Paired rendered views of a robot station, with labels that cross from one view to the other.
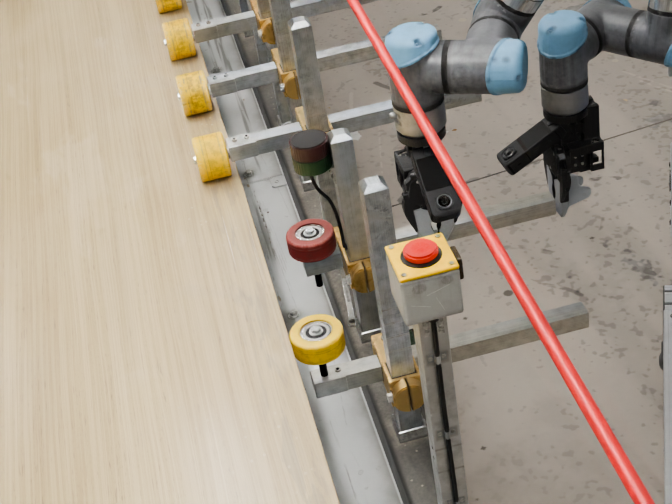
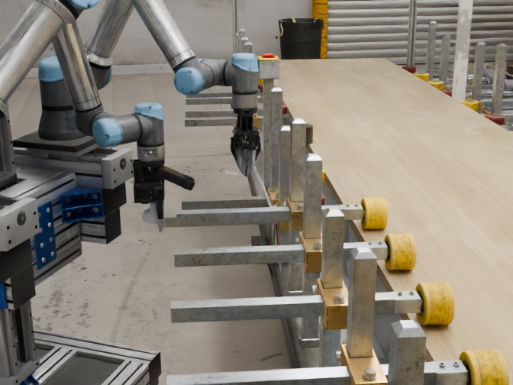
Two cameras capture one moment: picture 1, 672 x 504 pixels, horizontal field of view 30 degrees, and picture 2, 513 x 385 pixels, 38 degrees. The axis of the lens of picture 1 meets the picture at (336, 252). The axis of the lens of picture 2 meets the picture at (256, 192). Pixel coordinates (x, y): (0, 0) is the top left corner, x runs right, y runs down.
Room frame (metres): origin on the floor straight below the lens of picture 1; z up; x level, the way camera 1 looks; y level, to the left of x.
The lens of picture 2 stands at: (3.70, -0.04, 1.59)
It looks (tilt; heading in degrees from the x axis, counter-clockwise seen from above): 18 degrees down; 182
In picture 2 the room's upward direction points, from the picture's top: straight up
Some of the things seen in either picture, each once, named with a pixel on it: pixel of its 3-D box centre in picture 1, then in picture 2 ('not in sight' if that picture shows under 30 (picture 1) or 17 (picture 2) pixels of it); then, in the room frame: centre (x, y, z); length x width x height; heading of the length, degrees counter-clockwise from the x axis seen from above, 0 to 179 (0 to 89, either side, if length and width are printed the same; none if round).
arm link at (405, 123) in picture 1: (417, 115); (246, 100); (1.57, -0.15, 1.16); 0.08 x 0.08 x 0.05
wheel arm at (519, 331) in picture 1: (450, 350); (250, 202); (1.45, -0.15, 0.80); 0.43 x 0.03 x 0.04; 97
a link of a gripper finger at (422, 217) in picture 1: (421, 221); (251, 163); (1.57, -0.14, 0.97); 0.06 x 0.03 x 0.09; 7
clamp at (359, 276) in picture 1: (355, 258); (287, 214); (1.67, -0.03, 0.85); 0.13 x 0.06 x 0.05; 7
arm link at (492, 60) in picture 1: (487, 60); (210, 72); (1.55, -0.25, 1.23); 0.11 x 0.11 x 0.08; 70
